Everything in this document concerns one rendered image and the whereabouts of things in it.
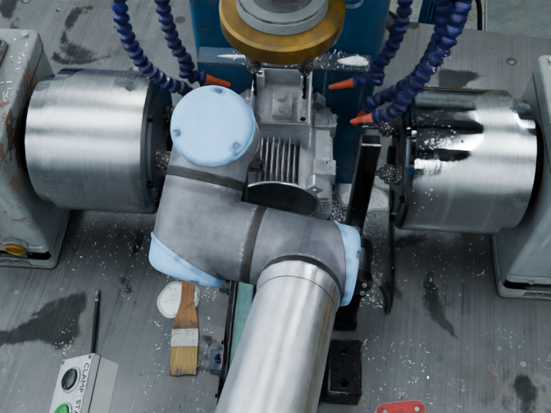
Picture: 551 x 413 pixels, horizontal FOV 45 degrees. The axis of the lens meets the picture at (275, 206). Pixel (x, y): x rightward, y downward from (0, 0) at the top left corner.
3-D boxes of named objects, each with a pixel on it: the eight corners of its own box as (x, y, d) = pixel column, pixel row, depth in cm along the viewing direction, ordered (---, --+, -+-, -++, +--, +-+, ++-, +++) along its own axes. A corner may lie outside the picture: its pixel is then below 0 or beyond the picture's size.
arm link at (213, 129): (157, 161, 72) (177, 70, 72) (178, 170, 84) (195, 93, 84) (242, 179, 71) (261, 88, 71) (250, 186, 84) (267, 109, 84)
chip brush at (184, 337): (176, 274, 131) (175, 272, 130) (202, 274, 131) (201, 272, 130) (169, 377, 120) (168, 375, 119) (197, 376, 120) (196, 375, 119)
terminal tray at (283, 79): (252, 95, 119) (252, 67, 113) (311, 97, 119) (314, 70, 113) (248, 149, 113) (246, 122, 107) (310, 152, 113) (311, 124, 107)
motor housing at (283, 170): (234, 146, 133) (228, 80, 116) (330, 150, 132) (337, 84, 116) (224, 233, 122) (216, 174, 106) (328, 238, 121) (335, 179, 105)
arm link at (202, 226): (234, 296, 71) (258, 183, 72) (131, 272, 73) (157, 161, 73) (246, 289, 81) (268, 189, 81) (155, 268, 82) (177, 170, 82)
